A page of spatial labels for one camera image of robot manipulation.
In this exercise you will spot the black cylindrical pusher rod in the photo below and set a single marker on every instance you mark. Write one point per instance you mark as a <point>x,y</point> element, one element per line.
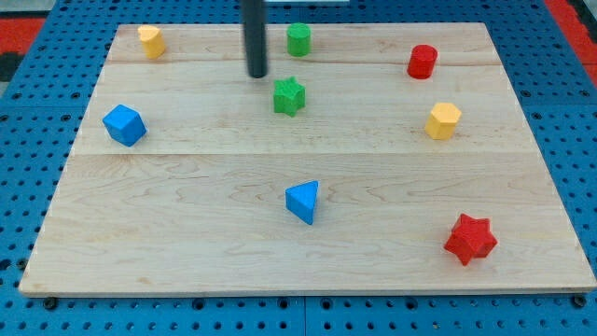
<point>254,20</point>

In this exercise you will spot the green star block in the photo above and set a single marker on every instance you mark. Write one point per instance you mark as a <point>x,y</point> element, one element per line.
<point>289,96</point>

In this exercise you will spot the blue cube block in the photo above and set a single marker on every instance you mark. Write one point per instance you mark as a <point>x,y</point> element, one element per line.
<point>124,125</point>

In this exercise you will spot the red star block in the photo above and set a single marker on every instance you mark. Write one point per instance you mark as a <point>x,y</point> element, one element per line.
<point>471,238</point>

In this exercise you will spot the green cylinder block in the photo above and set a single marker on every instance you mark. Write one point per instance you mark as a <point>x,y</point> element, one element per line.
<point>298,39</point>

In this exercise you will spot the yellow heart block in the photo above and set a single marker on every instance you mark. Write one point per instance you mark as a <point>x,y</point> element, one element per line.
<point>151,40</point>

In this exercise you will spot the red cylinder block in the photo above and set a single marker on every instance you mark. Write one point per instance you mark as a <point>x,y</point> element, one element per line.
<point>422,61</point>

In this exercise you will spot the light wooden board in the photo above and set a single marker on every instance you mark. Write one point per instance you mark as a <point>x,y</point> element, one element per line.
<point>393,159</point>

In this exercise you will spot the blue triangle block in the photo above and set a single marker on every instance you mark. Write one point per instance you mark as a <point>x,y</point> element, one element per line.
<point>301,199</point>

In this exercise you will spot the yellow hexagon block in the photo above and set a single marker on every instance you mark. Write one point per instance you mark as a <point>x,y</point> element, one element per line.
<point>442,121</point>

